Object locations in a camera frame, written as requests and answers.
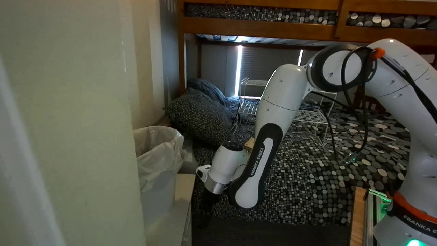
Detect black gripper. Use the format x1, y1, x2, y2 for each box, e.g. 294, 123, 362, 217
197, 190, 220, 217

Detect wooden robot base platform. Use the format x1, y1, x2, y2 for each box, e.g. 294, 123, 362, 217
349, 184, 394, 246

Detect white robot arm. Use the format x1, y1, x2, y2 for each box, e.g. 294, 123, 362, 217
197, 38, 437, 246

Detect white trash bin with bag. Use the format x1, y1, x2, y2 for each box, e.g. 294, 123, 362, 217
134, 125, 185, 226

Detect small wooden box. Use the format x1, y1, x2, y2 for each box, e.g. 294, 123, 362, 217
245, 138, 256, 150

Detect dark speckled pillow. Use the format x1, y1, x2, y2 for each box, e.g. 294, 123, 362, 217
164, 88, 237, 147

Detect blue crumpled blanket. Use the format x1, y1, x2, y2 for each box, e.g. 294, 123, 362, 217
187, 77, 242, 110

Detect black dotted bed cover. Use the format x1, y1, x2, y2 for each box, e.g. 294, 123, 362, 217
207, 106, 410, 225

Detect dark window blind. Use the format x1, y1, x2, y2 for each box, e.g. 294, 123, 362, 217
201, 45, 316, 95

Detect wooden bunk bed frame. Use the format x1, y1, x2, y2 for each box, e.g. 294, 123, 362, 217
176, 0, 437, 110

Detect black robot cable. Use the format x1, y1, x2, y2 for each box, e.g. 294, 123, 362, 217
309, 45, 437, 165

